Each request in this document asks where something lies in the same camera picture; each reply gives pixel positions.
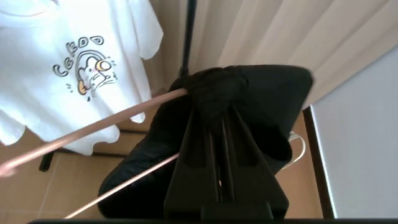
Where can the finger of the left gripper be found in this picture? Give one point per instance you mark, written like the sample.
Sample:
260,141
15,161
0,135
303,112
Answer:
189,174
258,180

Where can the black shorts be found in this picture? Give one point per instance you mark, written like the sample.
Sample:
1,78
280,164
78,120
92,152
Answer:
273,93

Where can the pink clothes hanger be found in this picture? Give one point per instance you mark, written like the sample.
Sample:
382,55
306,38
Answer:
93,127

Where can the white printed t-shirt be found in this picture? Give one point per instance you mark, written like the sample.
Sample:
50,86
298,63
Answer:
37,93

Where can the black clothes rack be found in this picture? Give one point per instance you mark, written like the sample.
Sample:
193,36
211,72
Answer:
189,31

